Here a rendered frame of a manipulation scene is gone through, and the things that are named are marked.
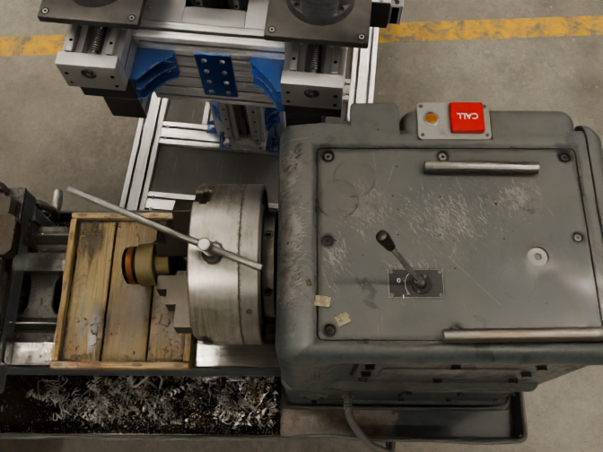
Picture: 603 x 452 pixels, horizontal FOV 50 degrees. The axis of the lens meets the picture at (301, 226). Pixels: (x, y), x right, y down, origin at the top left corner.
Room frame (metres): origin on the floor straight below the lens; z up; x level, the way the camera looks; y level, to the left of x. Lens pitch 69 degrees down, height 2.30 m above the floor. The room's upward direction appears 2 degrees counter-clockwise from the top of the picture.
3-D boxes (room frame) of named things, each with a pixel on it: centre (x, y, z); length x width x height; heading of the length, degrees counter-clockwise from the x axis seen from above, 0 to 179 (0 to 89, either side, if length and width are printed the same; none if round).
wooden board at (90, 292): (0.40, 0.39, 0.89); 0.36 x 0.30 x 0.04; 178
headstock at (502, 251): (0.39, -0.25, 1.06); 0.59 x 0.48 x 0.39; 88
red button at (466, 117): (0.60, -0.31, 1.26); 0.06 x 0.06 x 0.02; 88
